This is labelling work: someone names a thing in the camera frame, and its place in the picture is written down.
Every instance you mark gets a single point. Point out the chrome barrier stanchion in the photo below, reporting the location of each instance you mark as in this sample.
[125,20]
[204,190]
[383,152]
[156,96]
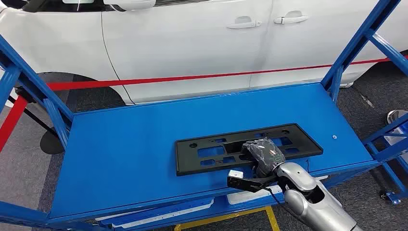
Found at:
[396,116]

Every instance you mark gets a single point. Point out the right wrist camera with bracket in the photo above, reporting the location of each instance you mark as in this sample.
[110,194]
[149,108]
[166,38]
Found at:
[236,174]

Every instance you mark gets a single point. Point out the white car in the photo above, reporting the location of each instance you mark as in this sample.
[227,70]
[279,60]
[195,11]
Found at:
[191,47]

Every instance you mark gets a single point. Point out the black barrier stanchion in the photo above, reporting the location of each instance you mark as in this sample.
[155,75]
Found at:
[51,143]

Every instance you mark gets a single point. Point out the red barrier belt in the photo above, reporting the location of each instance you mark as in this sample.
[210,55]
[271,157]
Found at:
[191,77]
[12,121]

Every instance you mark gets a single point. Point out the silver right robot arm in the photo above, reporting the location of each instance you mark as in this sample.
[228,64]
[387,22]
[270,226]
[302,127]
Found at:
[318,207]

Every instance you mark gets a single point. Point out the blue metal shelf rack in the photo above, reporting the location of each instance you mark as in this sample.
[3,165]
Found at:
[127,159]

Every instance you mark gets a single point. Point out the black plastic plate frame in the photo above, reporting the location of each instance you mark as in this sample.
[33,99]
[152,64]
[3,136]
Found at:
[191,159]

